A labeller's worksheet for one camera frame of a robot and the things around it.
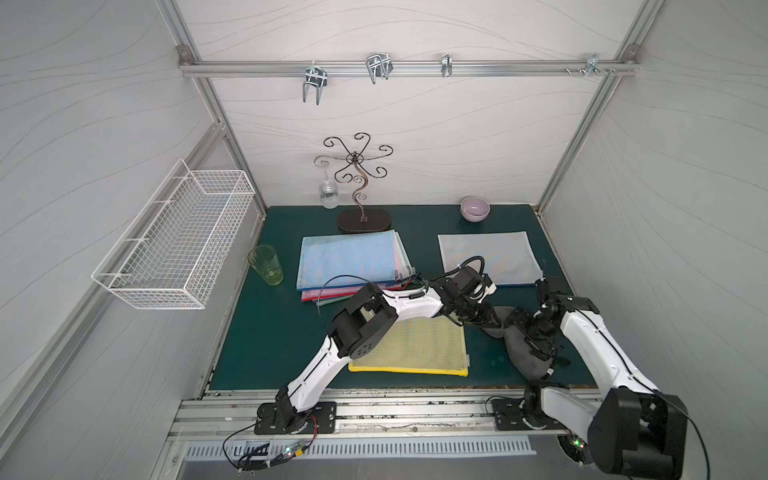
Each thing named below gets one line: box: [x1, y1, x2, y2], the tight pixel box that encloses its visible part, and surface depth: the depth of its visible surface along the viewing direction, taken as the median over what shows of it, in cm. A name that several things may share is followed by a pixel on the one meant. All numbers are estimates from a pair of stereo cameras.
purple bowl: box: [460, 196, 491, 223], surface depth 117 cm
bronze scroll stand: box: [314, 132, 394, 233], surface depth 97 cm
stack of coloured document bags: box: [296, 229, 416, 306], surface depth 109 cm
